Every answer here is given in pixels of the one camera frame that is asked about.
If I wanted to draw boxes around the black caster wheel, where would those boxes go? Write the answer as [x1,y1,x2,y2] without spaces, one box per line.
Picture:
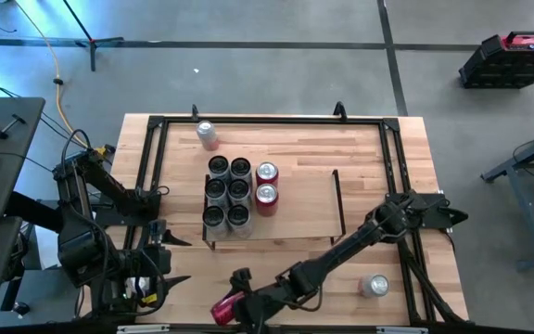
[12,301,32,319]

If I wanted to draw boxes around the red cola can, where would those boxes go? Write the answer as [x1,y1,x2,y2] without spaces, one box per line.
[254,183,280,218]
[210,290,246,327]
[255,161,280,186]

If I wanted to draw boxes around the wooden shelf black metal legs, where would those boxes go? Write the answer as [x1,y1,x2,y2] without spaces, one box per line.
[201,169,348,251]

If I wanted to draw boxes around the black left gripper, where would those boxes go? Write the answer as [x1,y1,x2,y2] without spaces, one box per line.
[125,220,193,307]

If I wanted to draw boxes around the black and red tool case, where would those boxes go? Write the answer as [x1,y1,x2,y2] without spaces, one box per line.
[458,30,534,90]

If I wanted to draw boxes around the black desk foot bar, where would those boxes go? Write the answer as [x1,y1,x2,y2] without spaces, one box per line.
[5,190,64,233]

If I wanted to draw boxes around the silver metal bracket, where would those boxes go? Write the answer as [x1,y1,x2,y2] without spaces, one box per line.
[376,326,429,334]
[117,324,171,334]

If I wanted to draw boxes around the black tripod stand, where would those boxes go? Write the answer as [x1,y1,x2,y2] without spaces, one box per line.
[61,0,125,73]

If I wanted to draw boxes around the black aluminium table frame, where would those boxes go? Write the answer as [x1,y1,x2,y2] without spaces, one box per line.
[79,113,472,326]

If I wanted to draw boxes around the black crossbeam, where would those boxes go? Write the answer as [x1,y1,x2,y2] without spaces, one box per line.
[0,318,534,334]

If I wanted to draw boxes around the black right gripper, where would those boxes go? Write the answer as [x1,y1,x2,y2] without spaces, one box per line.
[229,267,291,334]

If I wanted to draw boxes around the yellow extension cable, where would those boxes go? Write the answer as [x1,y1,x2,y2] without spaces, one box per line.
[12,0,107,159]

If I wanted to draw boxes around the white floor sheet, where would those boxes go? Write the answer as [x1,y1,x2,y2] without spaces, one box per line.
[33,225,63,270]

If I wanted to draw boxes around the tall white can teal palms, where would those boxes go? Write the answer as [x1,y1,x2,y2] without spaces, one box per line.
[227,178,252,206]

